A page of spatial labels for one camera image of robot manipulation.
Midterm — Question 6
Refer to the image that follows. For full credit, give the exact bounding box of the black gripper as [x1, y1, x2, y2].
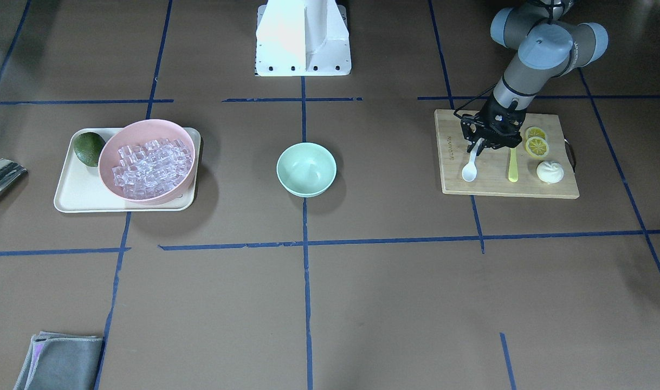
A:
[460, 94, 527, 158]

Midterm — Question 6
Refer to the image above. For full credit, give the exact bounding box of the white spoon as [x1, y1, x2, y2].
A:
[461, 153, 478, 183]

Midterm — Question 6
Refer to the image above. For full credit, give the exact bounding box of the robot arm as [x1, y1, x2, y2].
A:
[460, 1, 609, 154]

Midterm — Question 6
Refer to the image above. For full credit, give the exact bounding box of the green bowl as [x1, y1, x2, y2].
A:
[276, 142, 338, 198]

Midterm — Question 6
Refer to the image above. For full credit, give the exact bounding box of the pink bowl with ice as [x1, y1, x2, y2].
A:
[98, 119, 199, 206]

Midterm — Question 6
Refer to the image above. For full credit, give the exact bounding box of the yellow plastic knife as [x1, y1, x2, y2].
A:
[508, 148, 519, 183]

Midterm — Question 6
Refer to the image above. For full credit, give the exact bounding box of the lemon slice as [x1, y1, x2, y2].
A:
[524, 136, 549, 159]
[526, 126, 547, 140]

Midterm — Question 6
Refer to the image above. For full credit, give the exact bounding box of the wooden cutting board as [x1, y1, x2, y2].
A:
[434, 109, 579, 199]

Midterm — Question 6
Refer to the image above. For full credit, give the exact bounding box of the white bun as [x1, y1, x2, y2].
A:
[536, 161, 565, 184]

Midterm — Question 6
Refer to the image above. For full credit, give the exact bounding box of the avocado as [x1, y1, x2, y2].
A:
[73, 132, 106, 167]

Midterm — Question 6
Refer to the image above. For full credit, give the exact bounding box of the cream tray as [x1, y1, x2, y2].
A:
[54, 127, 202, 214]

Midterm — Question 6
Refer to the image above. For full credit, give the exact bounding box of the folded grey cloth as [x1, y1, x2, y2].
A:
[13, 331, 103, 389]

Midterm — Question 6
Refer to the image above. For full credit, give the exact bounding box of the white mounting post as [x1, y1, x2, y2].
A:
[254, 1, 352, 77]

